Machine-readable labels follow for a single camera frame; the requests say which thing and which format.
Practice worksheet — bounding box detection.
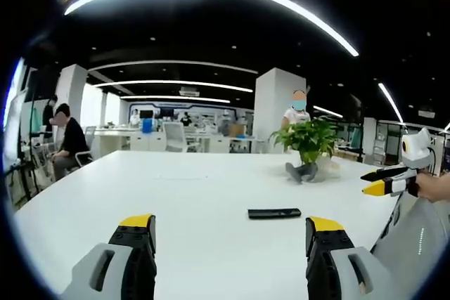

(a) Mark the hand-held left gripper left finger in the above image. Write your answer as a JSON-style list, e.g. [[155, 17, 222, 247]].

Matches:
[[59, 214, 158, 300]]

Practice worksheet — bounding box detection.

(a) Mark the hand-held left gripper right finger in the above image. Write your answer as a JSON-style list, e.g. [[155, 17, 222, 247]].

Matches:
[[304, 216, 398, 300]]

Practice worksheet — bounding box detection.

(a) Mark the black remote control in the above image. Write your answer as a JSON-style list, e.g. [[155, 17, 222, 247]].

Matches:
[[247, 208, 302, 221]]

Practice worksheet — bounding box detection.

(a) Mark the person's right hand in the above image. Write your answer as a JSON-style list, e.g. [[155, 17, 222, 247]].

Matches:
[[416, 172, 450, 203]]

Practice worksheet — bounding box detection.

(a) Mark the ceiling light strip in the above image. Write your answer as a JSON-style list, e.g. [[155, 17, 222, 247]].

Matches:
[[88, 60, 259, 75], [378, 82, 406, 126], [92, 79, 255, 93], [120, 95, 231, 105]]

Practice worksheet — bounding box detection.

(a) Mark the grey chair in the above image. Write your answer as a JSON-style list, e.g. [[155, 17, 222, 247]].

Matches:
[[371, 194, 450, 300]]

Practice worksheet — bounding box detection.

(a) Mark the potted green plant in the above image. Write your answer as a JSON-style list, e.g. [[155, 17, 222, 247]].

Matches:
[[269, 117, 340, 184]]

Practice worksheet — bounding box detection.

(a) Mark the row of white desks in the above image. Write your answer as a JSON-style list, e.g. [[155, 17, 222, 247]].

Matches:
[[91, 126, 269, 155]]

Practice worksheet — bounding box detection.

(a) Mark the white mesh office chair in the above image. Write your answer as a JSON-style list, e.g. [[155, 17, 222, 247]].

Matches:
[[162, 122, 188, 153]]

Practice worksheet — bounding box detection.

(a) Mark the black tripod stand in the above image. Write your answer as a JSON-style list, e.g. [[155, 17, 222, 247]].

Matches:
[[24, 67, 41, 204]]

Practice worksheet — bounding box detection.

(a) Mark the ceiling air conditioner unit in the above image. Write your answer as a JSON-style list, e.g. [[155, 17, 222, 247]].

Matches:
[[179, 86, 202, 98]]

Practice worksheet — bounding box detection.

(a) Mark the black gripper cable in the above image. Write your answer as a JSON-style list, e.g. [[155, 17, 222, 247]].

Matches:
[[429, 148, 441, 176]]

